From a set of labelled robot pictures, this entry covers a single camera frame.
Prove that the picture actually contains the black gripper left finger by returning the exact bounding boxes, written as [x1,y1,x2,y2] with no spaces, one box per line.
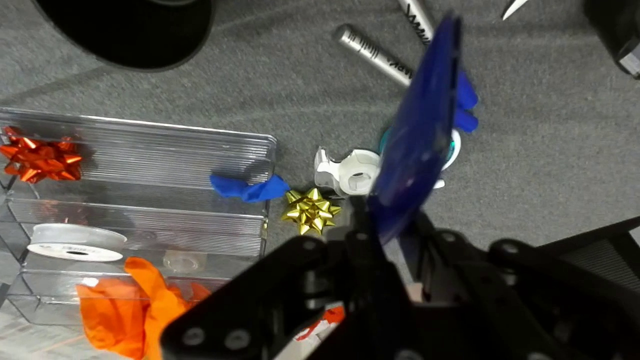
[158,228,415,360]

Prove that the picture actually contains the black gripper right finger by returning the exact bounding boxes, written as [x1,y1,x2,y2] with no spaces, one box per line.
[411,211,640,360]

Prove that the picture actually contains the blue plastic piece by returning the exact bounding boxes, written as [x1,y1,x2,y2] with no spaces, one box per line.
[366,9,463,245]

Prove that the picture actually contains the clear three-compartment tray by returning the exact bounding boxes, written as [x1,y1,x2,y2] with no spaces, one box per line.
[0,106,277,328]

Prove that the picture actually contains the small gold gift bow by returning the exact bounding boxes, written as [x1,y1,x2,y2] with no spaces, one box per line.
[279,185,343,236]

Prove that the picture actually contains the grey tablecloth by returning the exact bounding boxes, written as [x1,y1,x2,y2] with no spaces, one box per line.
[0,0,640,360]

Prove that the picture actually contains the orange gloves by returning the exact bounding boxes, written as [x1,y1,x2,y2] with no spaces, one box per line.
[73,256,215,360]

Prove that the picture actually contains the small white ribbon spool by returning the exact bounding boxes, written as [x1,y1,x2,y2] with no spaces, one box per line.
[25,222,128,263]

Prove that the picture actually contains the silver marker blue cap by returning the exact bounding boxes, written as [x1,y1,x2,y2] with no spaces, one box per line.
[331,24,479,134]
[395,0,479,112]

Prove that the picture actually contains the black tape dispenser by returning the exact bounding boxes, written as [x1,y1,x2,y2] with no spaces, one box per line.
[582,0,640,77]

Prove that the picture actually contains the red gift bow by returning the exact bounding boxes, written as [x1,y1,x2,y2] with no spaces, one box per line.
[0,125,85,185]

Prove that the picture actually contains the green blue handled scissors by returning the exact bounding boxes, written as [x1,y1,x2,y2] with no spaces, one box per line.
[499,0,531,20]

